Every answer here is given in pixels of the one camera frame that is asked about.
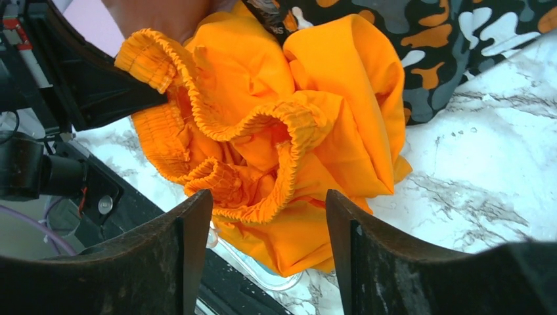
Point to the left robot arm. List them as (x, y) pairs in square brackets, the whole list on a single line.
[(26, 171)]

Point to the pink hanging shorts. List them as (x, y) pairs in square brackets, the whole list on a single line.
[(177, 19)]

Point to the orange camouflage hanging shorts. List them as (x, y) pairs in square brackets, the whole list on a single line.
[(442, 44)]

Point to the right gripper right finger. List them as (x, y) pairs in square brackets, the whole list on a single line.
[(383, 270)]

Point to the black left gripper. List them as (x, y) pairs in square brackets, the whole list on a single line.
[(69, 82)]

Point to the pink clipboard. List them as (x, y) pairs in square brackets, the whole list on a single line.
[(93, 21)]

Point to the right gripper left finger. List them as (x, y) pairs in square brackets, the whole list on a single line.
[(155, 268)]

